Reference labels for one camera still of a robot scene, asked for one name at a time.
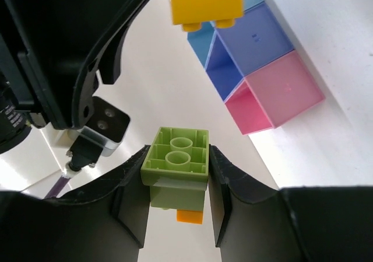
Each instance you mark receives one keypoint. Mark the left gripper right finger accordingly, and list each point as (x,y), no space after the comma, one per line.
(253,222)

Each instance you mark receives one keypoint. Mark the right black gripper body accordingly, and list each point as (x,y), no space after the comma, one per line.
(50,53)

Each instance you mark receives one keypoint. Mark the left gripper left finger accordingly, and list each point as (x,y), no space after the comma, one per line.
(104,220)

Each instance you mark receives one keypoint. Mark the small orange lego piece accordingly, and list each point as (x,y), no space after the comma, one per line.
(194,217)

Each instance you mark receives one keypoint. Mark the green lego brick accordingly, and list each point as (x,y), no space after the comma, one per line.
(176,169)

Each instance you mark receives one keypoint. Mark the yellow lego brick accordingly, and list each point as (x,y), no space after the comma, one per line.
(191,14)

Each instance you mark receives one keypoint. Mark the pink container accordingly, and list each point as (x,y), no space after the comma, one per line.
(273,95)

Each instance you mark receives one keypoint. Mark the dark blue container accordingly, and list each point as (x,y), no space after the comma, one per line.
(254,41)

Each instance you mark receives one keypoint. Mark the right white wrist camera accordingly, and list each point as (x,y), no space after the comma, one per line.
(106,128)

